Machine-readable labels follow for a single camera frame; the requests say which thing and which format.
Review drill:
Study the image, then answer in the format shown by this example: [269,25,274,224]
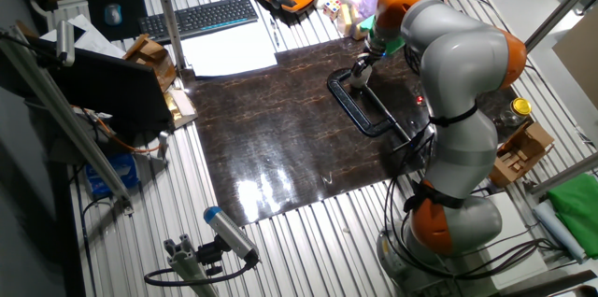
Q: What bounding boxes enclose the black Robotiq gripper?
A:
[350,49,380,78]

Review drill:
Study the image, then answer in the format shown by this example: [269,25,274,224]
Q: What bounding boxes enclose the small clear jar white contents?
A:
[349,72,373,89]

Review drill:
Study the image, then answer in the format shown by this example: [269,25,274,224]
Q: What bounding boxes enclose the glass jar gold lid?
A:
[498,97,533,129]

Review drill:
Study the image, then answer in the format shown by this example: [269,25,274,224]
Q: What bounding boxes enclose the black metal C-clamp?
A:
[326,67,413,143]

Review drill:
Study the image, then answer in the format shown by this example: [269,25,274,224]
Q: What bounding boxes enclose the plastic bag of sponges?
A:
[335,0,379,41]

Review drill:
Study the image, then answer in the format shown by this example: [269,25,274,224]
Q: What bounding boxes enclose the Rubik's cube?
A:
[323,0,343,21]

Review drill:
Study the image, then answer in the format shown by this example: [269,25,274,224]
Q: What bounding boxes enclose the dark marble pattern mat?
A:
[186,10,534,228]

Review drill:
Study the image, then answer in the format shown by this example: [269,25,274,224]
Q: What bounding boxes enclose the large white paper sheet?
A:
[179,19,278,78]

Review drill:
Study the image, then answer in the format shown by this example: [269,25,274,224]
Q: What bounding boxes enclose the black computer keyboard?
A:
[137,0,260,46]

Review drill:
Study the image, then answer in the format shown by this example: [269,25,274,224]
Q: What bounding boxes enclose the open brown cardboard box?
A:
[487,121,556,190]

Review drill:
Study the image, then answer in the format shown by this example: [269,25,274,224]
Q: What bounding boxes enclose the gold foil box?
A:
[163,87,199,129]

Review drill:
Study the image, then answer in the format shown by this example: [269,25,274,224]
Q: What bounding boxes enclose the small brown cardboard carton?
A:
[122,34,178,93]

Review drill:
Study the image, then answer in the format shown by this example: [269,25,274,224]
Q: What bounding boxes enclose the brown cardboard panel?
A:
[552,7,598,111]

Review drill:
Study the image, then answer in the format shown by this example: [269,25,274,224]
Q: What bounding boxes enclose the short diagonal aluminium bar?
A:
[527,151,598,198]

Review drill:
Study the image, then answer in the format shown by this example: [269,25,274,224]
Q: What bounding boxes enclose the black mouse pad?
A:
[87,0,150,42]

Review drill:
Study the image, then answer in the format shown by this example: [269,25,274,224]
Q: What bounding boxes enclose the pale blue roll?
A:
[532,199,588,264]

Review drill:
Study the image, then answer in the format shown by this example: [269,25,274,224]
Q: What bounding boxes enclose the grey computer mouse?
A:
[104,3,123,27]

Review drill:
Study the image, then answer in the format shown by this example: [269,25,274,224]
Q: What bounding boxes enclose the black flat monitor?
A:
[0,35,175,135]

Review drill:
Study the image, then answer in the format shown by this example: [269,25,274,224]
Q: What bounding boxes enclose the green cloth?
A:
[546,173,598,260]

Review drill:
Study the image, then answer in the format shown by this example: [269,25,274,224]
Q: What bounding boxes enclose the loose white papers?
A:
[39,13,127,60]

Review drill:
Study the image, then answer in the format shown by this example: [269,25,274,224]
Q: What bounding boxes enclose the blue tissue pack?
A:
[84,152,140,198]

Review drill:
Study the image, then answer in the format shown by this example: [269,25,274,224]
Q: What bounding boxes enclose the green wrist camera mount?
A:
[358,14,406,57]

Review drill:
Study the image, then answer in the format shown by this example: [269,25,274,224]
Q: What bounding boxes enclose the tall aluminium frame pole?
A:
[149,0,188,72]

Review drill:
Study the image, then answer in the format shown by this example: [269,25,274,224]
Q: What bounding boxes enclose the diagonal aluminium frame bar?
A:
[523,0,598,53]

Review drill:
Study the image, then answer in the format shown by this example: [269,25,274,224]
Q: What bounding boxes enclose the silver camera blue cap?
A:
[203,205,261,263]

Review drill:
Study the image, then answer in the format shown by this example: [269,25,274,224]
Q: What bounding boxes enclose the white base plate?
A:
[483,191,548,290]

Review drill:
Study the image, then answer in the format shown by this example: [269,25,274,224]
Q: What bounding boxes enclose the thick black cable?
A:
[448,235,566,284]

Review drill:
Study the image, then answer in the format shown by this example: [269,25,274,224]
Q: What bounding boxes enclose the orange cable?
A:
[69,104,163,154]

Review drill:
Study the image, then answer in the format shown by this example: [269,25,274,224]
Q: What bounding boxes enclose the short aluminium profile post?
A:
[163,233,220,297]

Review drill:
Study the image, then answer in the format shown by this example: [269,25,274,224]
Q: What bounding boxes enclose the black camera cable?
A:
[143,253,259,288]

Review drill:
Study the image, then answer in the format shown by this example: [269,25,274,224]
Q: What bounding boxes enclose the silver camera on strut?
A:
[55,20,77,67]

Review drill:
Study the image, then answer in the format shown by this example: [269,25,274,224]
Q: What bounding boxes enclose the long aluminium frame strut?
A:
[0,25,135,217]

